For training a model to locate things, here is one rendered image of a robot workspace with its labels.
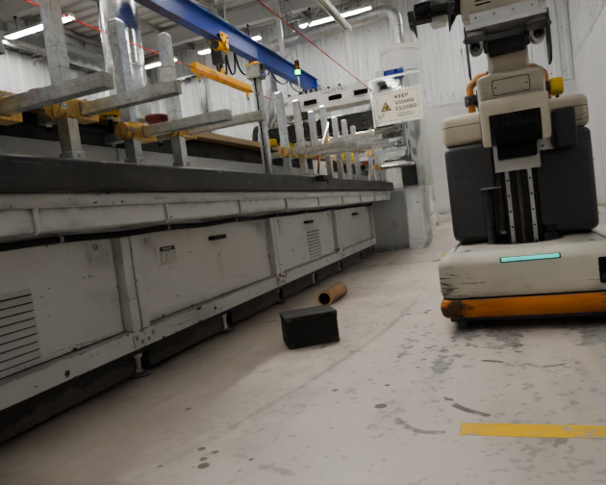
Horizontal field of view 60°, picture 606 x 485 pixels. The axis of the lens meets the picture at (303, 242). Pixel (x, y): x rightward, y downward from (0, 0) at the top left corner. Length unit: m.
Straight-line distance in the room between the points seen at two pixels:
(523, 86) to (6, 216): 1.62
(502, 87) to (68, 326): 1.62
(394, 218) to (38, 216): 4.56
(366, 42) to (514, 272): 10.77
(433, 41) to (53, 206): 11.15
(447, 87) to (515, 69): 9.92
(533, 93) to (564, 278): 0.62
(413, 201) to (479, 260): 3.52
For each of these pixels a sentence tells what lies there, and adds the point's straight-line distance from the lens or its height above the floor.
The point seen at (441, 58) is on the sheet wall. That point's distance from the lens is 12.10.
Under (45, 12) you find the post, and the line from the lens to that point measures 1.57.
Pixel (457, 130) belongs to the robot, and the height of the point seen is 0.75.
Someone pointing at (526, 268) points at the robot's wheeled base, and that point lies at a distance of 1.94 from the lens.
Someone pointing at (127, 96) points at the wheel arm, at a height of 0.84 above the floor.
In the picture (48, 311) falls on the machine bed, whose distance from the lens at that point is 1.70.
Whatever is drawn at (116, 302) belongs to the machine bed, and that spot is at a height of 0.28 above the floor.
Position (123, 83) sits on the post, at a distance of 1.70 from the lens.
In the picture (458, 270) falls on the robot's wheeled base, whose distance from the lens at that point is 1.95.
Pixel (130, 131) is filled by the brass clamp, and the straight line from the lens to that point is 1.65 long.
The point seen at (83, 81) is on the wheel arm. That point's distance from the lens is 1.17.
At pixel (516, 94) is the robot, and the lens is 2.03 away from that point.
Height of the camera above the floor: 0.49
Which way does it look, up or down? 3 degrees down
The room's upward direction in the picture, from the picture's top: 7 degrees counter-clockwise
